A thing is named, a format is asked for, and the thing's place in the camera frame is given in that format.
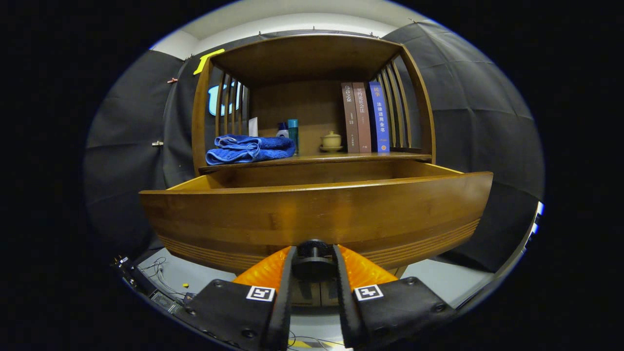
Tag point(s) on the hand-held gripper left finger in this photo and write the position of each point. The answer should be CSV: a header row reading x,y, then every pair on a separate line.
x,y
280,312

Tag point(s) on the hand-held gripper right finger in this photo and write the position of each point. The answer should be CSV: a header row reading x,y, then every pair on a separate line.
x,y
347,312

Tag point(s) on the wooden cabinet door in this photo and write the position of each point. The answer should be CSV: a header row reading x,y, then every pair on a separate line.
x,y
325,295
303,295

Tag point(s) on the wooden countertop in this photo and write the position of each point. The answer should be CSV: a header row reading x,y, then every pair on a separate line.
x,y
341,157

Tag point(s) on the wooden cabinet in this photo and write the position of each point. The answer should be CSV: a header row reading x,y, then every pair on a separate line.
x,y
292,107

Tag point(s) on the black electronics box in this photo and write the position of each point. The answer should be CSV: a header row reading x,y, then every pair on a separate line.
x,y
146,287

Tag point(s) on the blue towel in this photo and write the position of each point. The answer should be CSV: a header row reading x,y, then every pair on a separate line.
x,y
248,148

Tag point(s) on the beige lidded tea cup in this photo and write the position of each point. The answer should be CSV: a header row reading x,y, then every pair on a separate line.
x,y
331,141

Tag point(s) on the teal bottle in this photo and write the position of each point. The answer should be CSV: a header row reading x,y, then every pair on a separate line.
x,y
293,134

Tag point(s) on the white bottle with blue cap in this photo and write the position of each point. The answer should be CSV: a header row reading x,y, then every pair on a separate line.
x,y
282,130

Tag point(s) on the white tube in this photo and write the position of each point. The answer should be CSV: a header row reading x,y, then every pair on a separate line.
x,y
253,127

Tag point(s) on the reddish brown book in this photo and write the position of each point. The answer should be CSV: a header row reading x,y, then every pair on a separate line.
x,y
362,122

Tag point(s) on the blue book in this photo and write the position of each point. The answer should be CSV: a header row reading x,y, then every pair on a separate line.
x,y
381,122

